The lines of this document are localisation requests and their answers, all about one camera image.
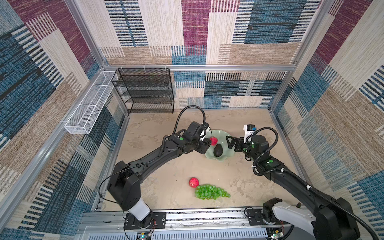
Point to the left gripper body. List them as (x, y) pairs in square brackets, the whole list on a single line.
[(202, 147)]

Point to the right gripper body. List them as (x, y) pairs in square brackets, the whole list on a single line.
[(241, 147)]

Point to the red apple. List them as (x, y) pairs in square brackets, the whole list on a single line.
[(214, 141), (194, 182)]

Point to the dark avocado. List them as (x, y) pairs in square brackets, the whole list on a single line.
[(218, 150)]

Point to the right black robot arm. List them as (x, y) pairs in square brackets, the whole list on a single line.
[(332, 219)]

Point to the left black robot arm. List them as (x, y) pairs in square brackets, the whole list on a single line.
[(124, 184)]

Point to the light green wavy fruit bowl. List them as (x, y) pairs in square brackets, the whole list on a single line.
[(221, 136)]

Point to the green grape bunch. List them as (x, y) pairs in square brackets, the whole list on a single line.
[(210, 192)]

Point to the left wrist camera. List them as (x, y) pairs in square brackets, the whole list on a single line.
[(204, 133)]

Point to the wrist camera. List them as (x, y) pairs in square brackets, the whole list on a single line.
[(249, 130), (204, 133)]

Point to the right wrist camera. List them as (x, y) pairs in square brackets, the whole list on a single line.
[(249, 130)]

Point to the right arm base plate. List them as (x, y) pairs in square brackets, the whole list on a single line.
[(256, 218)]

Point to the aluminium mounting rail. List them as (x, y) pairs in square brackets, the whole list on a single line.
[(183, 224)]

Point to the black wire shelf rack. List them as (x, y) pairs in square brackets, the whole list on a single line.
[(145, 90)]

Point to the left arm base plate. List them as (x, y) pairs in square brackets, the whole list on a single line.
[(154, 220)]

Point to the white wire mesh basket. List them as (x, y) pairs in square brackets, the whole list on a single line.
[(87, 112)]

